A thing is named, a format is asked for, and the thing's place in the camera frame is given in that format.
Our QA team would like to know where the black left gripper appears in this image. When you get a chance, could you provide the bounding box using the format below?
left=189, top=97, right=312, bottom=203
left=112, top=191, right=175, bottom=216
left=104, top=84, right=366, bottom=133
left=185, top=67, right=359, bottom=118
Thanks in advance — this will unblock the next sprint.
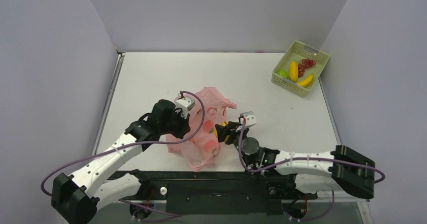
left=160, top=108, right=191, bottom=139

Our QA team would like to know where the pink plastic bag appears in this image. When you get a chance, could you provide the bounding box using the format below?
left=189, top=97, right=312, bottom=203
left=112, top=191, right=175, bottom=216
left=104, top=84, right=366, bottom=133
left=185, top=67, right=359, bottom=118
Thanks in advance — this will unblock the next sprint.
left=167, top=87, right=237, bottom=172

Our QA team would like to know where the green fake lime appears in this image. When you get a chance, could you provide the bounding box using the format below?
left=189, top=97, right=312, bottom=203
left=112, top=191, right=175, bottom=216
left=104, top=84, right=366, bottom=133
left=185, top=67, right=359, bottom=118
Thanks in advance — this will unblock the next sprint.
left=276, top=69, right=289, bottom=79

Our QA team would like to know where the yellow fake banana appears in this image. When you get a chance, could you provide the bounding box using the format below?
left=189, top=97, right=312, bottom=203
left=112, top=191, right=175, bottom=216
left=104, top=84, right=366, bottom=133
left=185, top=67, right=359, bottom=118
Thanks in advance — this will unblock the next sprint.
left=297, top=74, right=314, bottom=88

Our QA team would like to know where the red fake fruit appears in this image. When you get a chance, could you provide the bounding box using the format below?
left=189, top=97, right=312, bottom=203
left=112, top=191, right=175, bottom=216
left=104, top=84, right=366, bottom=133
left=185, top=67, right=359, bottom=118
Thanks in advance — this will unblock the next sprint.
left=298, top=58, right=316, bottom=78

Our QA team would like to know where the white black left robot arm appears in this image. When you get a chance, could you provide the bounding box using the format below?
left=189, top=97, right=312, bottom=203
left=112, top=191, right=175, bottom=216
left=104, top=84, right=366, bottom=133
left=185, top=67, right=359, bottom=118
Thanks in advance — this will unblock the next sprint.
left=51, top=97, right=195, bottom=223

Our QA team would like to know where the yellow fake fruit in basket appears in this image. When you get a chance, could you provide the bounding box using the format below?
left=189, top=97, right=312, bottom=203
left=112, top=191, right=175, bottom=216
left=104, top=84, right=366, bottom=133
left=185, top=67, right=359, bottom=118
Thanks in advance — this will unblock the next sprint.
left=289, top=61, right=299, bottom=83

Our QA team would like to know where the light green plastic basket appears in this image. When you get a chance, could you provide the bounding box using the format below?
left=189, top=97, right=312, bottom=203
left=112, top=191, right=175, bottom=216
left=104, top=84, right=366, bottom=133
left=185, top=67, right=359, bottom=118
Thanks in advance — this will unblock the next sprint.
left=271, top=41, right=330, bottom=98

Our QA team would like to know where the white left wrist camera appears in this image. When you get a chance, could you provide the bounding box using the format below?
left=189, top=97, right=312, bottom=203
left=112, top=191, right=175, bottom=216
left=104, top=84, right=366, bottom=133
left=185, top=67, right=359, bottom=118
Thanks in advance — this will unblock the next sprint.
left=174, top=97, right=196, bottom=119

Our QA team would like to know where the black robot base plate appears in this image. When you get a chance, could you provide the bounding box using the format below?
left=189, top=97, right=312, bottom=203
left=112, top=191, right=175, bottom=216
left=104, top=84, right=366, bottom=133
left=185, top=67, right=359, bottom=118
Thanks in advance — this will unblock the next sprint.
left=125, top=170, right=318, bottom=215

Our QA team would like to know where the aluminium frame rail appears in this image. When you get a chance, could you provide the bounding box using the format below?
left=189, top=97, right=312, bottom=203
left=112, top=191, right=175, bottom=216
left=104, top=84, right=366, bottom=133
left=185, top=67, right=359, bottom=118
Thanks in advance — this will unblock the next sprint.
left=63, top=179, right=374, bottom=224

